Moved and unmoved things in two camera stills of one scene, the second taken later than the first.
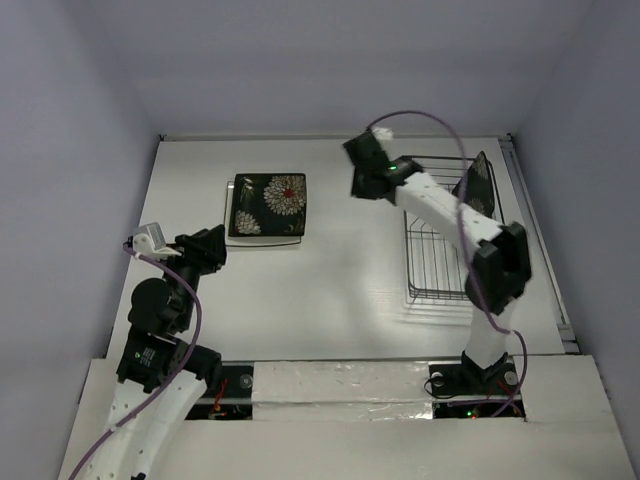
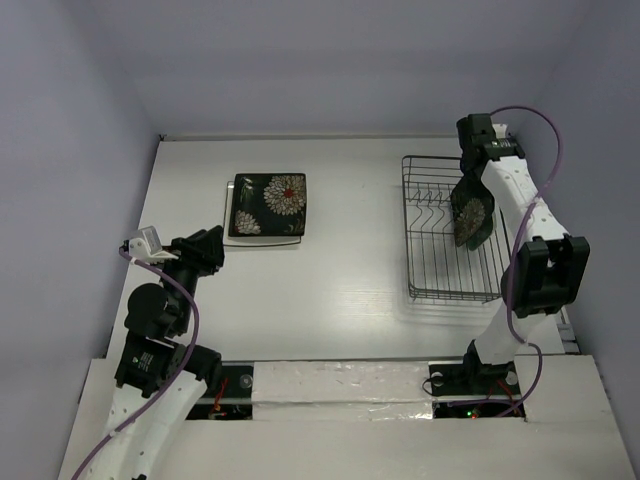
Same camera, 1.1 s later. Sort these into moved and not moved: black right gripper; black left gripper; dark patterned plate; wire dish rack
Moved: black right gripper
Not moved: black left gripper; wire dish rack; dark patterned plate
